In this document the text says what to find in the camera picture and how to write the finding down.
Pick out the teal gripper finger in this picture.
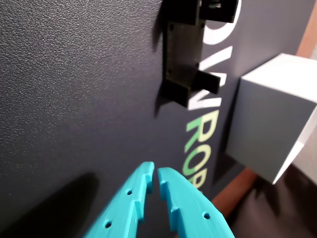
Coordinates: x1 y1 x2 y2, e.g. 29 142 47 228
157 167 235 238
84 161 155 238

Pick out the white open box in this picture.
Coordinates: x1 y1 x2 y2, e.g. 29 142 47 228
224 53 317 185

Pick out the black mat with WOWROBO print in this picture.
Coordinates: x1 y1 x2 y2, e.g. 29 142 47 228
0 0 313 238

